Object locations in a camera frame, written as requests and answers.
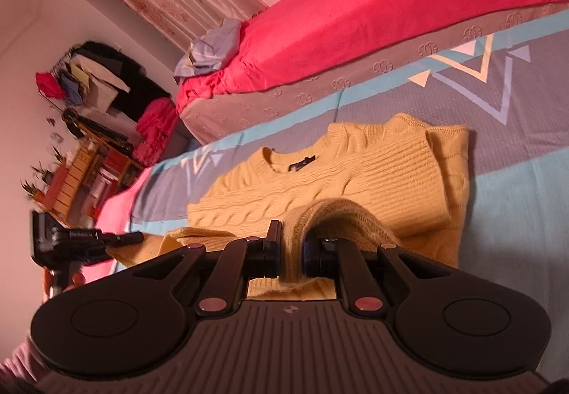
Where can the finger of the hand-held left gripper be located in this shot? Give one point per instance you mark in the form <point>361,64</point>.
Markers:
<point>129,238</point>

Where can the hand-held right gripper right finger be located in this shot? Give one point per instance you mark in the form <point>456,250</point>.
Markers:
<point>307,260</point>

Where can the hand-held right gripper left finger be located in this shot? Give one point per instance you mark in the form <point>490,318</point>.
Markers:
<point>275,254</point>

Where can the dark hanging clothes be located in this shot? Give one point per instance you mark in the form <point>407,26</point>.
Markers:
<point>129,82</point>

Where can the person's left hand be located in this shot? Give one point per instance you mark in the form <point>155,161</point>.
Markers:
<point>75,280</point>

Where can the pink bed sheet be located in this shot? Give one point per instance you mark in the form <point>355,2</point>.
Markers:
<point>120,207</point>

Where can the orange wooden shelf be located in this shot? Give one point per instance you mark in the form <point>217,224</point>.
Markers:
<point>71,180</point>

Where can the green potted plant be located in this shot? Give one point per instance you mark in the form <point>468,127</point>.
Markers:
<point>38,185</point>

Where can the pile of red ruffled cloth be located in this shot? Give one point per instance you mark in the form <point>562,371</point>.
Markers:
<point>155,131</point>

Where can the patterned pink mattress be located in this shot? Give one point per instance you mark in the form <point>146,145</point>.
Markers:
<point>311,96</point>

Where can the red hanging garment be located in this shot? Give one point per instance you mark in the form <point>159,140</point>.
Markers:
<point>48,85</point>

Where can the crumpled blue grey cloth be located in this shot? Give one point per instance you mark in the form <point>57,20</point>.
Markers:
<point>209,49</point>

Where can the red bed sheet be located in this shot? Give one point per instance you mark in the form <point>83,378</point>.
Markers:
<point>378,20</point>

